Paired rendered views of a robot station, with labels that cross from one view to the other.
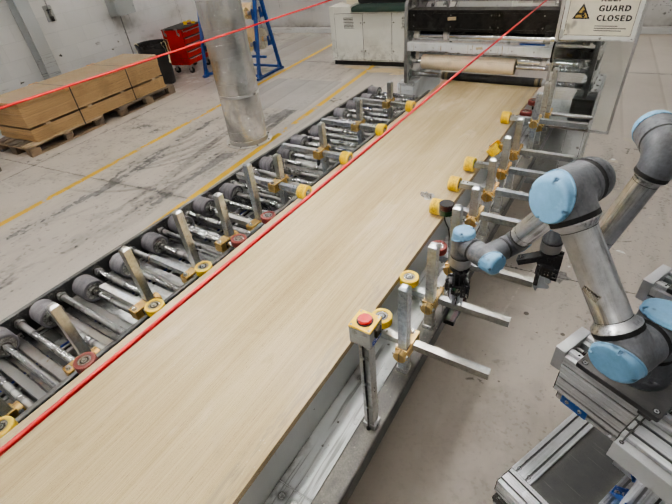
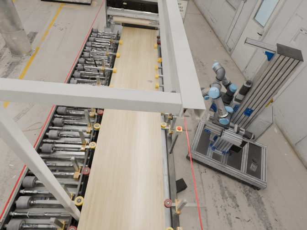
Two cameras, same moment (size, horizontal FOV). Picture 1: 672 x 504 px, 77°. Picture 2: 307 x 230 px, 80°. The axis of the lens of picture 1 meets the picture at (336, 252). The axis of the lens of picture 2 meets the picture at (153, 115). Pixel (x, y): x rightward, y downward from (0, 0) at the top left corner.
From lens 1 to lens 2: 1.31 m
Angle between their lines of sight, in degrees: 34
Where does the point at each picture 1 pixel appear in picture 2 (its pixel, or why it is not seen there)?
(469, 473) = (178, 154)
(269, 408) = (154, 158)
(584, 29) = not seen: hidden behind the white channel
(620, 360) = (226, 121)
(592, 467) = (204, 141)
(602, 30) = not seen: hidden behind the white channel
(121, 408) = (114, 176)
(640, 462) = (226, 137)
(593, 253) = (220, 102)
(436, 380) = not seen: hidden behind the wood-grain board
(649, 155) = (219, 75)
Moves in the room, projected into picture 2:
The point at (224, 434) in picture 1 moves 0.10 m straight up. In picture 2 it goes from (148, 169) to (149, 164)
